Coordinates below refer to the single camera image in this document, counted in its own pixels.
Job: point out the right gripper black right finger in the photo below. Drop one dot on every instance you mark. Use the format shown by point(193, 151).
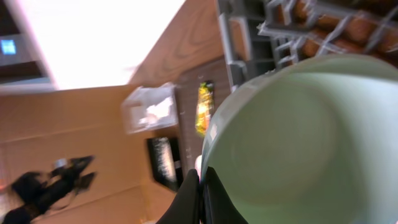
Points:
point(217, 205)

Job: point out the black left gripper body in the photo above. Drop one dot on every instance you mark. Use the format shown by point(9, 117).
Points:
point(39, 191)

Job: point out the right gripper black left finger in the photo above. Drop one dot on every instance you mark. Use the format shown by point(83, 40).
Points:
point(184, 209)

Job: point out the mint green bowl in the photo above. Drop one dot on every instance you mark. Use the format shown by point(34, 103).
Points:
point(316, 142)

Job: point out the white tissue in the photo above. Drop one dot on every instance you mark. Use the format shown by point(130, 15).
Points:
point(160, 112)

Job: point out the black waste tray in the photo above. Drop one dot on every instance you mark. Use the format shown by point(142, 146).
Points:
point(165, 162)

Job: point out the grey dishwasher rack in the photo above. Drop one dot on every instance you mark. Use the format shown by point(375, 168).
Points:
point(261, 37)

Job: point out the clear plastic bin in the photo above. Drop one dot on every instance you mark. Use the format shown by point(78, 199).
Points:
point(134, 107)

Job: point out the dark brown serving tray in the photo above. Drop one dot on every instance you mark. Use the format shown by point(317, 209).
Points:
point(186, 95)

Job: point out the yellow green snack wrapper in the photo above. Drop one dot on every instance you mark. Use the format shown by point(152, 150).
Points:
point(205, 106)

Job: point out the dark monitor screen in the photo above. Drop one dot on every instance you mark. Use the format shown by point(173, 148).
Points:
point(22, 68)

